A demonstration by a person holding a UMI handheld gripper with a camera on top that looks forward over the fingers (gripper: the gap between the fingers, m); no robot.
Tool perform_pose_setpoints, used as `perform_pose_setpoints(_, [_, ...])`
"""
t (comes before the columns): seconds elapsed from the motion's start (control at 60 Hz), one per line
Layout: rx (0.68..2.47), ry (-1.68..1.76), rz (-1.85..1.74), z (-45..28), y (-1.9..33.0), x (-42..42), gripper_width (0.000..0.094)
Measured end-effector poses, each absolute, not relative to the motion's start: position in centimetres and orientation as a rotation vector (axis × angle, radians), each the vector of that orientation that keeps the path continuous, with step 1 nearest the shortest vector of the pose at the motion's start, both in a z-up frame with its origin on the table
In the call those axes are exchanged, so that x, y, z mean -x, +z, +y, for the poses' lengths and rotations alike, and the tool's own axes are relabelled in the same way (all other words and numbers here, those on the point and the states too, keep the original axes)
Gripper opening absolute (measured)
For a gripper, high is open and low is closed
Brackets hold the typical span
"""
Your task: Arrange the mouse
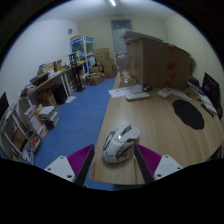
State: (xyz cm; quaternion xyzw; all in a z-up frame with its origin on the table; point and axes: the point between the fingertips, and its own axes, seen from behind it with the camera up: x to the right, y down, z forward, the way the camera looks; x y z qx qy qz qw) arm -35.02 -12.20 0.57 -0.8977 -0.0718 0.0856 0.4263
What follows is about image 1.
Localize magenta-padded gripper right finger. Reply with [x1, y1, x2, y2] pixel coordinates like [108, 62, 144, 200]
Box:
[134, 143, 184, 185]

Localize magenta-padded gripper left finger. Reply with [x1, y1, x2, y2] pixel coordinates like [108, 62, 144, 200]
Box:
[44, 143, 96, 187]

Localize white and black computer mouse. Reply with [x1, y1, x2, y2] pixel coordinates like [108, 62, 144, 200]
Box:
[101, 123, 141, 164]

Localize black irregular mouse pad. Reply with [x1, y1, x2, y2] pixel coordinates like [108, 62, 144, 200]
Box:
[172, 98, 205, 131]

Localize stack of books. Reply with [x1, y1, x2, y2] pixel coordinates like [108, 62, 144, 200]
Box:
[38, 105, 60, 131]

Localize white shelf unit with books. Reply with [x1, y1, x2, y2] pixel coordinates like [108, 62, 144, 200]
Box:
[0, 99, 44, 165]

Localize black marker pen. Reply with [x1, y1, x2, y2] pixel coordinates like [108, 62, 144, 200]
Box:
[200, 103, 216, 118]

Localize small brown cardboard box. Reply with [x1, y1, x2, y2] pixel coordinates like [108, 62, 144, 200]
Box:
[37, 89, 58, 108]

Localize white remote control with buttons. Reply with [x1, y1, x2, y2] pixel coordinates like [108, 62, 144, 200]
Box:
[156, 87, 174, 99]

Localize black computer tower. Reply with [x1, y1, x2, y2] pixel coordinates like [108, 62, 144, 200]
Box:
[51, 83, 69, 105]

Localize white printed paper sheet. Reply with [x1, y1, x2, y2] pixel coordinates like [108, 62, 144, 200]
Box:
[107, 84, 144, 99]

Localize cluttered wooden side desk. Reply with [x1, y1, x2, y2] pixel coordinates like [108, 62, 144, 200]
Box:
[19, 63, 86, 108]

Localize black metal stand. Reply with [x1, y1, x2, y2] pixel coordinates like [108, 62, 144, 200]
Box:
[68, 52, 86, 93]

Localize black bag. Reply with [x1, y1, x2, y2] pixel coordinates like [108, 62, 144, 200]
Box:
[188, 74, 201, 88]

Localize black monitor screen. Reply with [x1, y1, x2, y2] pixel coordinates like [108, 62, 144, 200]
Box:
[201, 72, 221, 108]

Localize open cardboard box with items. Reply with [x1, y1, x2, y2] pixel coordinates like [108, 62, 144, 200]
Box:
[85, 72, 106, 87]

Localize large brown cardboard box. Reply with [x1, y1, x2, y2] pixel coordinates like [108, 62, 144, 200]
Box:
[125, 37, 192, 90]

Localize clear glass jar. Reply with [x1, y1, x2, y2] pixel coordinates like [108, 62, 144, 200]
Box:
[116, 52, 133, 83]

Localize stacked brown cardboard boxes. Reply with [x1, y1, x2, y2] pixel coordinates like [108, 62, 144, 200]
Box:
[94, 47, 118, 80]

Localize grey flat sheet stack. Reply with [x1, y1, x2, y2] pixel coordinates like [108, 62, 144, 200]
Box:
[120, 30, 164, 44]

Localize grey door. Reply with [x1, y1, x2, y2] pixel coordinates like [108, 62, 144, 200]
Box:
[110, 18, 133, 54]

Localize black coiled cable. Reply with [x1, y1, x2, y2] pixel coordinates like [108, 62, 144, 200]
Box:
[141, 84, 154, 93]

